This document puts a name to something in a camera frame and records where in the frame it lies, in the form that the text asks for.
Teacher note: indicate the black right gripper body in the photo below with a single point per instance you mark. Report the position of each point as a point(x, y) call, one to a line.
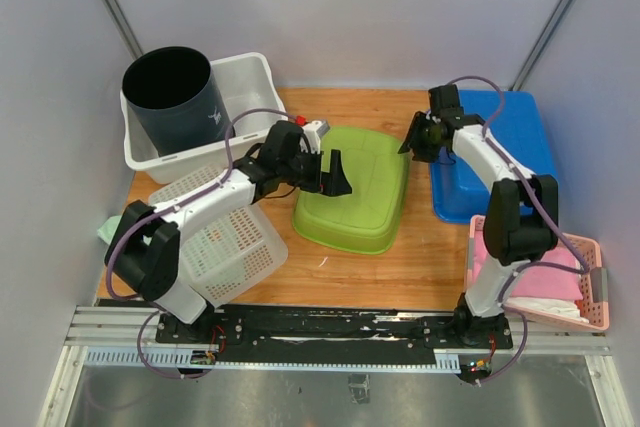
point(430, 128)

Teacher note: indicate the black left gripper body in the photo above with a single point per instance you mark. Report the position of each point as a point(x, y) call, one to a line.
point(304, 170)

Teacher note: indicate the green plastic tub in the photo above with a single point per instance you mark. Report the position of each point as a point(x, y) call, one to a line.
point(367, 220)

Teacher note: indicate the blue plastic tub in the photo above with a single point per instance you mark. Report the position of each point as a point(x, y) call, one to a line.
point(457, 192)

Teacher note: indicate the white plastic bin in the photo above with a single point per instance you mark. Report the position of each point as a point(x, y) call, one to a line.
point(246, 84)

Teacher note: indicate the white perforated basket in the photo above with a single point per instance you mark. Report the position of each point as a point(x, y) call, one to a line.
point(229, 255)

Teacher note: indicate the dark round bucket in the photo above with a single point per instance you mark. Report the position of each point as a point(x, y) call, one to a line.
point(175, 97)

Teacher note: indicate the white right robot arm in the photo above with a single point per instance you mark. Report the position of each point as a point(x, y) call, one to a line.
point(520, 222)

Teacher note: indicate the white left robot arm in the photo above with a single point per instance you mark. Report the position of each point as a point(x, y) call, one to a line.
point(145, 249)

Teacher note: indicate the pink folded cloth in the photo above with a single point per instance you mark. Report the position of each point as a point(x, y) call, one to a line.
point(540, 281)

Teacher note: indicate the green printed cloth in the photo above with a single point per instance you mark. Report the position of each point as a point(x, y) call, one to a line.
point(107, 230)

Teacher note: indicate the pink perforated basket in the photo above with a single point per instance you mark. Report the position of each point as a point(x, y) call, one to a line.
point(594, 305)

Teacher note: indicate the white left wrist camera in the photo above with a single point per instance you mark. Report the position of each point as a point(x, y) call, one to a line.
point(310, 134)

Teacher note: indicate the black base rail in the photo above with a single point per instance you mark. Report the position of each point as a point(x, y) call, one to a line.
point(287, 338)

